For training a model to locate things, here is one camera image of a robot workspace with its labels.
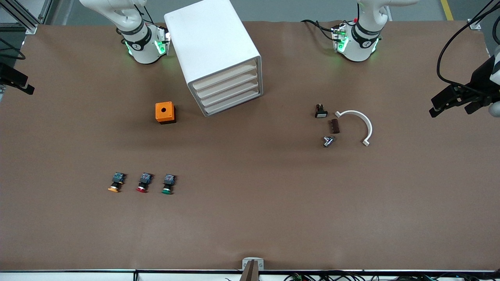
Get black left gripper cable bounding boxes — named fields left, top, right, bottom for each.
left=436, top=0, right=500, bottom=96

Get black arm base cable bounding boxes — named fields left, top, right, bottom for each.
left=300, top=19, right=338, bottom=42

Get green mushroom push button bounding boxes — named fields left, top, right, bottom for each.
left=161, top=174, right=176, bottom=195

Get aluminium frame post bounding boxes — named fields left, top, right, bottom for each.
left=0, top=0, right=54, bottom=35
left=468, top=0, right=500, bottom=30

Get grey corner bracket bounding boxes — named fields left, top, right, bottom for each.
left=242, top=257, right=265, bottom=271

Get tangled floor cable bundle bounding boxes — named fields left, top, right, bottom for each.
left=225, top=271, right=500, bottom=281

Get dark camera stand post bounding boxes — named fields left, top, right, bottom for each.
left=239, top=260, right=260, bottom=281

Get red mushroom push button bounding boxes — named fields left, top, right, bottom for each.
left=136, top=172, right=153, bottom=193

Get orange box with hole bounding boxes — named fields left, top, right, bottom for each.
left=155, top=101, right=176, bottom=124

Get yellow mushroom push button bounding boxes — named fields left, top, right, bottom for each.
left=108, top=172, right=126, bottom=193

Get white half-ring pipe clamp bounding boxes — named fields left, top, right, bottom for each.
left=335, top=110, right=373, bottom=147

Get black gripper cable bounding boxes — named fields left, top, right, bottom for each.
left=436, top=0, right=500, bottom=96
left=0, top=37, right=27, bottom=61

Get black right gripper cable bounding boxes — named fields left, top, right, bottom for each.
left=0, top=37, right=27, bottom=61

